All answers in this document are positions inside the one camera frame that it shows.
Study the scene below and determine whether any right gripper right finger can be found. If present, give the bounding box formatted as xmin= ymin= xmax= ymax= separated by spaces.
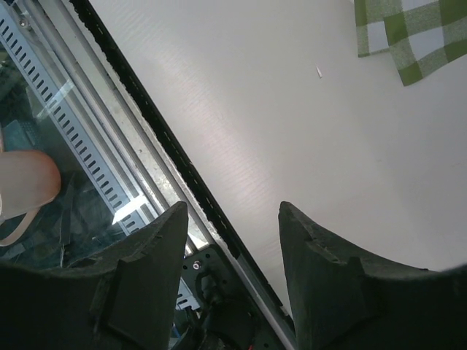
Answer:
xmin=278 ymin=202 xmax=466 ymax=349

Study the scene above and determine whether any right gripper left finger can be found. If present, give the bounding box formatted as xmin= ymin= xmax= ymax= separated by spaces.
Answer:
xmin=1 ymin=201 xmax=188 ymax=349

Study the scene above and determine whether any green white checkered cloth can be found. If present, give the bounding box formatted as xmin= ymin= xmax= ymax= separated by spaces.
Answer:
xmin=353 ymin=0 xmax=466 ymax=86

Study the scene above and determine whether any pink bowl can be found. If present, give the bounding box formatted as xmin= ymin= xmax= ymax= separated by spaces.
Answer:
xmin=1 ymin=136 xmax=61 ymax=247

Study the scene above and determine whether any small white scrap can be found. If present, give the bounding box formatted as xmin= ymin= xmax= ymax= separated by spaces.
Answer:
xmin=316 ymin=66 xmax=323 ymax=79

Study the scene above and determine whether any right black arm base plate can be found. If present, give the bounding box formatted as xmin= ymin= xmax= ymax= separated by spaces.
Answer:
xmin=172 ymin=245 xmax=285 ymax=349

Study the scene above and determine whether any aluminium frame rail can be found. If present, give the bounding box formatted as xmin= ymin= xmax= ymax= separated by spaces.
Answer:
xmin=19 ymin=1 xmax=296 ymax=349

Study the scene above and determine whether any perforated grey cable tray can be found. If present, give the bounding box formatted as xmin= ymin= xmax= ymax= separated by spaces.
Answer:
xmin=0 ymin=3 xmax=200 ymax=311

